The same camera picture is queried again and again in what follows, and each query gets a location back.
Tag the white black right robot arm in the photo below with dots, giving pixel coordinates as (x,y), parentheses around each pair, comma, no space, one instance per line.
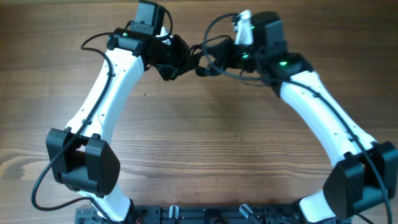
(364,172)

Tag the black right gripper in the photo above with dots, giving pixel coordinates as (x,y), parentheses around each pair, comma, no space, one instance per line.
(227,60)

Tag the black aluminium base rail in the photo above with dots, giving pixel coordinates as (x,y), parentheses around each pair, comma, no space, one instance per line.
(277,213)

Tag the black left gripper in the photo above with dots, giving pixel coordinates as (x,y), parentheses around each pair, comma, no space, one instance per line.
(184,59)

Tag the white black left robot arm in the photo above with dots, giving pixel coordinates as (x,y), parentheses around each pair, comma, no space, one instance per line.
(80,155)

